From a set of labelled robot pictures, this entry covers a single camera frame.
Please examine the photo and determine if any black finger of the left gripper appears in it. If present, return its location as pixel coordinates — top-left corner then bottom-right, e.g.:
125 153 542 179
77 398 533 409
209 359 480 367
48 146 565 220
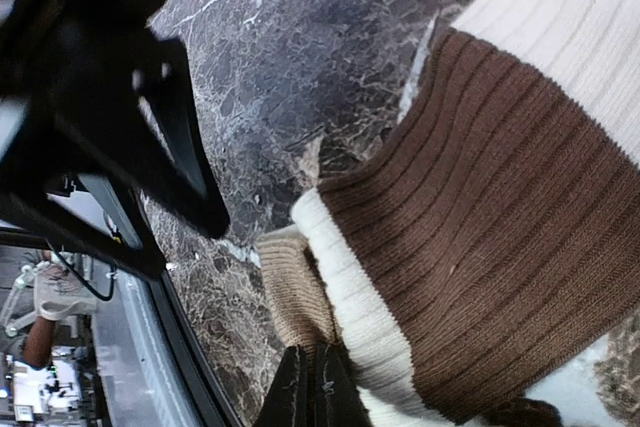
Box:
1 174 166 281

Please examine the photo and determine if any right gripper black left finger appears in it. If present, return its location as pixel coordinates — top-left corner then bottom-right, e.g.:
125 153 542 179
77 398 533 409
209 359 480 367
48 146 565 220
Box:
253 346 308 427

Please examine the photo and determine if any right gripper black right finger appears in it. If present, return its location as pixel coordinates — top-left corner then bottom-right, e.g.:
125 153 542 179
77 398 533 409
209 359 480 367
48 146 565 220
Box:
314 343 371 427

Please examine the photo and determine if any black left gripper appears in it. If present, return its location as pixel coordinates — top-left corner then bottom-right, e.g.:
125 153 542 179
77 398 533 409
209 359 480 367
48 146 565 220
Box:
1 0 230 239

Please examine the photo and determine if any white brown striped sock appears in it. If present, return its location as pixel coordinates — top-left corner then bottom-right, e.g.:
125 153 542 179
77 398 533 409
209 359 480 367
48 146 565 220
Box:
256 0 639 426

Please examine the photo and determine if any black table edge rail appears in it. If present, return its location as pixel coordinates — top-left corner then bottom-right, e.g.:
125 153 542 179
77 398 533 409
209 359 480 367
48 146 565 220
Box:
146 271 242 427

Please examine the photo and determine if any white slotted cable duct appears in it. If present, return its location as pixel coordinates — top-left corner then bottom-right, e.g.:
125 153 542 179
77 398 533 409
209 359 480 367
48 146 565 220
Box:
117 273 199 426

